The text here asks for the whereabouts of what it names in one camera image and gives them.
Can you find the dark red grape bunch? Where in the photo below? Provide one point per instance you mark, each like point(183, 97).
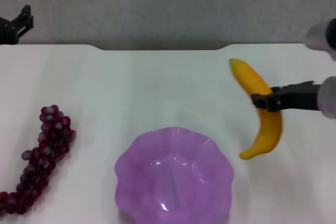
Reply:
point(52, 129)

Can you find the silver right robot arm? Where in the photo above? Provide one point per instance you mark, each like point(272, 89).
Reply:
point(328, 98)

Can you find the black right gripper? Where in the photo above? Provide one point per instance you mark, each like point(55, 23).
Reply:
point(299, 99)

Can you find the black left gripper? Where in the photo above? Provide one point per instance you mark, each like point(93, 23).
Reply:
point(5, 31)

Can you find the purple wavy plastic plate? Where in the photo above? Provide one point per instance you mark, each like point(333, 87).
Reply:
point(157, 182)

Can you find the yellow banana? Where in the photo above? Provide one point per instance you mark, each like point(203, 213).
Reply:
point(252, 79)

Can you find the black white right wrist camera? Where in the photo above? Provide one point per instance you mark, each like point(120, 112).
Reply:
point(320, 35)

